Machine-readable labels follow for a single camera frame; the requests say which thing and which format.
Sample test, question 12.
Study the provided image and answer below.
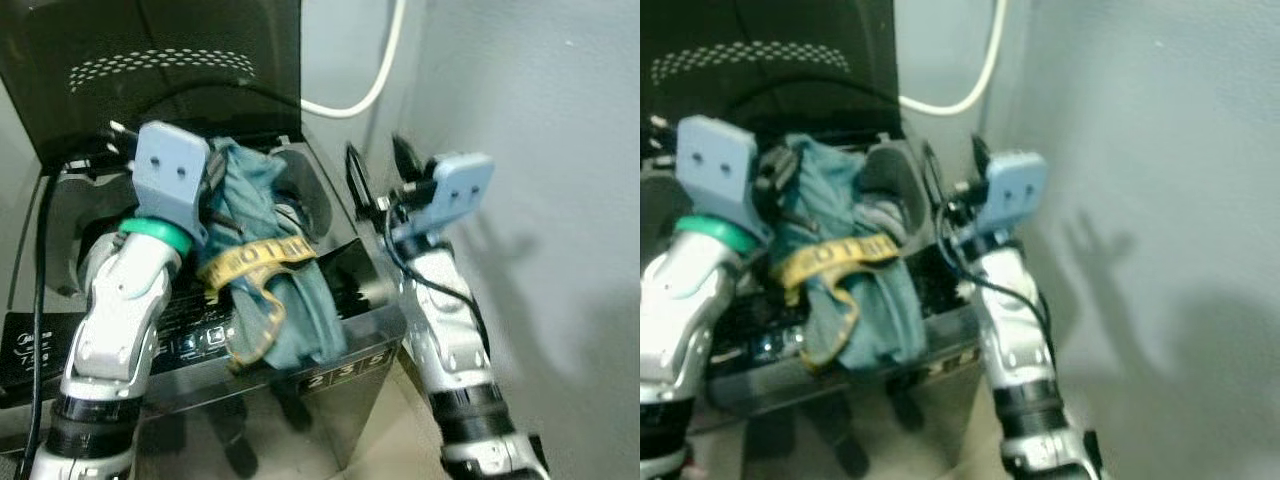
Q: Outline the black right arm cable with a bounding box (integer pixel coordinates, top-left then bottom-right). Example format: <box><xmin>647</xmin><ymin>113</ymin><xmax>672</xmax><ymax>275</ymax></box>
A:
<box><xmin>935</xmin><ymin>196</ymin><xmax>1053</xmax><ymax>346</ymax></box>
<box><xmin>382</xmin><ymin>196</ymin><xmax>493</xmax><ymax>359</ymax></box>

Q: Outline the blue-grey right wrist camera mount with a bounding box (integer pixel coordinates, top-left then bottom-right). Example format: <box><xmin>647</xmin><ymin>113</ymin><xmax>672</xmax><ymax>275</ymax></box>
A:
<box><xmin>953</xmin><ymin>149</ymin><xmax>1049</xmax><ymax>247</ymax></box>
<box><xmin>389</xmin><ymin>152</ymin><xmax>497</xmax><ymax>245</ymax></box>

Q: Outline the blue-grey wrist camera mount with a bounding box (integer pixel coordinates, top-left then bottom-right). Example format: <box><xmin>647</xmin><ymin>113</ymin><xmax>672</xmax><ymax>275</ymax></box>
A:
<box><xmin>676</xmin><ymin>114</ymin><xmax>772</xmax><ymax>243</ymax></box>
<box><xmin>389</xmin><ymin>152</ymin><xmax>497</xmax><ymax>245</ymax></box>
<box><xmin>953</xmin><ymin>149</ymin><xmax>1049</xmax><ymax>247</ymax></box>
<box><xmin>131</xmin><ymin>120</ymin><xmax>212</xmax><ymax>247</ymax></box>

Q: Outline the dark open washer lid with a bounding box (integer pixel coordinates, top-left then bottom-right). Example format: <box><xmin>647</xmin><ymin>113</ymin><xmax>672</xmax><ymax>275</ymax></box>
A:
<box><xmin>0</xmin><ymin>0</ymin><xmax>304</xmax><ymax>169</ymax></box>
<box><xmin>640</xmin><ymin>0</ymin><xmax>903</xmax><ymax>143</ymax></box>

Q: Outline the grey top-load washing machine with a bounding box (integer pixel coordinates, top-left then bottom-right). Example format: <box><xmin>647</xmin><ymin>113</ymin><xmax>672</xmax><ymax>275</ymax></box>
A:
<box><xmin>640</xmin><ymin>130</ymin><xmax>987</xmax><ymax>471</ymax></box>
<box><xmin>0</xmin><ymin>132</ymin><xmax>409</xmax><ymax>473</ymax></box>

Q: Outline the white hose on wall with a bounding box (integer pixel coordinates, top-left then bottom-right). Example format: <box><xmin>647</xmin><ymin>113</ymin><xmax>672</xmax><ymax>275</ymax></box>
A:
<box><xmin>898</xmin><ymin>0</ymin><xmax>1008</xmax><ymax>117</ymax></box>
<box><xmin>300</xmin><ymin>0</ymin><xmax>409</xmax><ymax>120</ymax></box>

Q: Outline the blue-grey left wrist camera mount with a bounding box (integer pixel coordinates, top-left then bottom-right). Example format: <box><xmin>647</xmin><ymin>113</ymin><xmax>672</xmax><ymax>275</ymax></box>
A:
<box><xmin>676</xmin><ymin>114</ymin><xmax>772</xmax><ymax>243</ymax></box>
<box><xmin>131</xmin><ymin>120</ymin><xmax>212</xmax><ymax>247</ymax></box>

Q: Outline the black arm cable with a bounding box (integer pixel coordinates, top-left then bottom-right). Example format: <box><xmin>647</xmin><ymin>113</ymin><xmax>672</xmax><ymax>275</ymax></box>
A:
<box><xmin>18</xmin><ymin>118</ymin><xmax>139</xmax><ymax>479</ymax></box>
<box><xmin>935</xmin><ymin>196</ymin><xmax>1053</xmax><ymax>346</ymax></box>
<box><xmin>382</xmin><ymin>196</ymin><xmax>493</xmax><ymax>359</ymax></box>

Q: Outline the teal garment with yellow band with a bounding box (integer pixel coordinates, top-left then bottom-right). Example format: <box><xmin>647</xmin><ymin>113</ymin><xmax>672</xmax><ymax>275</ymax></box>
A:
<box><xmin>764</xmin><ymin>132</ymin><xmax>928</xmax><ymax>374</ymax></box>
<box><xmin>197</xmin><ymin>137</ymin><xmax>350</xmax><ymax>372</ymax></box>

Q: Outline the black washer control panel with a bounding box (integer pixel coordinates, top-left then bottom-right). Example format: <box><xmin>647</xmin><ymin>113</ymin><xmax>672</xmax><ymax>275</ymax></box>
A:
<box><xmin>0</xmin><ymin>238</ymin><xmax>397</xmax><ymax>403</ymax></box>
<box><xmin>700</xmin><ymin>244</ymin><xmax>976</xmax><ymax>396</ymax></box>

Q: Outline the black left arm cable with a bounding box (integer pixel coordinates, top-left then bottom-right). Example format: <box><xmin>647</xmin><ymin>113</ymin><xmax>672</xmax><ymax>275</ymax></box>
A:
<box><xmin>18</xmin><ymin>118</ymin><xmax>139</xmax><ymax>479</ymax></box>

